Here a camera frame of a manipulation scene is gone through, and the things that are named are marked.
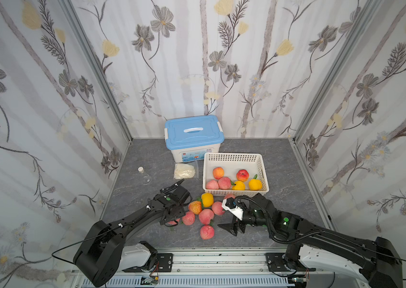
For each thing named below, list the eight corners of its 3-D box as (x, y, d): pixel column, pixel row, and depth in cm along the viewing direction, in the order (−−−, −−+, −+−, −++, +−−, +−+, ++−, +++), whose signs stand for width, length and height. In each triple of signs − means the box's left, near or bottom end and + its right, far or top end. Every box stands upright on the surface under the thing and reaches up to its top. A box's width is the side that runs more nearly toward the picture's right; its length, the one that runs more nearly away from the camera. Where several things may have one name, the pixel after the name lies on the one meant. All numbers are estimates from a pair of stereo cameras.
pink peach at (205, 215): (196, 218, 86) (196, 215, 83) (205, 208, 89) (205, 205, 86) (206, 227, 83) (206, 224, 81) (215, 216, 87) (215, 213, 84)
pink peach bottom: (200, 240, 82) (200, 237, 78) (200, 228, 85) (200, 224, 81) (213, 240, 82) (214, 237, 78) (213, 228, 85) (213, 224, 82)
